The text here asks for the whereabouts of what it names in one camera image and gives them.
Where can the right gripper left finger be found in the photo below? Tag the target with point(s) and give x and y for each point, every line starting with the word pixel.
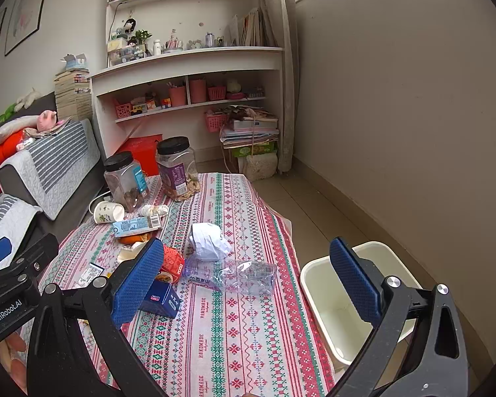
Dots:
pixel 58 362

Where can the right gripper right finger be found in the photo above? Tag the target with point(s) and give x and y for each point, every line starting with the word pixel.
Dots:
pixel 435 363

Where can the dark blue cigarette box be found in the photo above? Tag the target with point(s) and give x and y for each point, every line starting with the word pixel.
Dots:
pixel 161 300

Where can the red snack wrapper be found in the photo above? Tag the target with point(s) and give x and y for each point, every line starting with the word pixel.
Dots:
pixel 172 266

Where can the white paper ball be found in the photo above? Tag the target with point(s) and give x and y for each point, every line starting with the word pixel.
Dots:
pixel 208 242

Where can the crushed clear plastic bottle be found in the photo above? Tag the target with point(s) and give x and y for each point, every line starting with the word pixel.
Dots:
pixel 247 278

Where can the cream plastic trash bin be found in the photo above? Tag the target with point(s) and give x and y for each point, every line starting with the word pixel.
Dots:
pixel 343 331

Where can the person's left hand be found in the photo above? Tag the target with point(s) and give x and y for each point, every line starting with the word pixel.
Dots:
pixel 9 358

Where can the grey striped sofa cushion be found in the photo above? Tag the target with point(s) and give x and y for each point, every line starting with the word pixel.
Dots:
pixel 52 168

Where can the white floral paper cup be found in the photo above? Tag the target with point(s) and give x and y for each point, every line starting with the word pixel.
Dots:
pixel 108 212

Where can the orange peel under box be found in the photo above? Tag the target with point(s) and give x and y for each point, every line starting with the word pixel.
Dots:
pixel 130 240

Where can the light blue toothpaste box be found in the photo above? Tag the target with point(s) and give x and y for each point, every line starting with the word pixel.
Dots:
pixel 136 226

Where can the pink pig plush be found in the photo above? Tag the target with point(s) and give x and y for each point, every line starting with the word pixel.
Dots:
pixel 46 121

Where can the clear jar blue label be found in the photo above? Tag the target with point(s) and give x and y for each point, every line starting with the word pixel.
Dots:
pixel 126 180

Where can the grey sofa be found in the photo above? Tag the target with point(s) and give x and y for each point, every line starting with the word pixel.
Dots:
pixel 21 221

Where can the crumpled tissue near jars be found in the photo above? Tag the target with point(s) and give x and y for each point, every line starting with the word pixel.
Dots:
pixel 148 210

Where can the patterned red green tablecloth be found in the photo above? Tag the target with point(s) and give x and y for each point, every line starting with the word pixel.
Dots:
pixel 229 344

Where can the stack of books beside sofa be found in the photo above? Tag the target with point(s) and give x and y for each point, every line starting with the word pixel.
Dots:
pixel 72 92

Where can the red gift box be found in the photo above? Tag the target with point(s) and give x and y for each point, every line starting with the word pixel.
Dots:
pixel 143 149

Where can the clear jar purple label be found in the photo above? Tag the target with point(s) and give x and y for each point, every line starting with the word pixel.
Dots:
pixel 176 163

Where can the pink cylindrical container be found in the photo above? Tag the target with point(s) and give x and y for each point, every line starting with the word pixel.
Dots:
pixel 178 96

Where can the white woven bag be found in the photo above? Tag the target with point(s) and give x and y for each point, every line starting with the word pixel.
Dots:
pixel 258 167

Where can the green tissue box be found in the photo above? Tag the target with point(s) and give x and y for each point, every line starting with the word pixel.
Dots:
pixel 255 149

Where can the pink basket on floor stack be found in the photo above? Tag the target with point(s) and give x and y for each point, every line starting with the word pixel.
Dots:
pixel 215 120

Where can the small pink shelf basket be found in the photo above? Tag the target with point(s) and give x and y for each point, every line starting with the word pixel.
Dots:
pixel 217 93

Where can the stack of papers and books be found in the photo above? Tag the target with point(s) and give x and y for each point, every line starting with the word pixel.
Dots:
pixel 246 125

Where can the white bookshelf unit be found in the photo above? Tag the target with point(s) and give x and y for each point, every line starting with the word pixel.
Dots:
pixel 131 99

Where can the beige curtain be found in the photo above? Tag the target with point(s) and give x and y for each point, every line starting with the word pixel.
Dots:
pixel 281 32

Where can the framed wall picture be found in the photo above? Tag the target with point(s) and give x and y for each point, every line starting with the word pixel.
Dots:
pixel 24 21

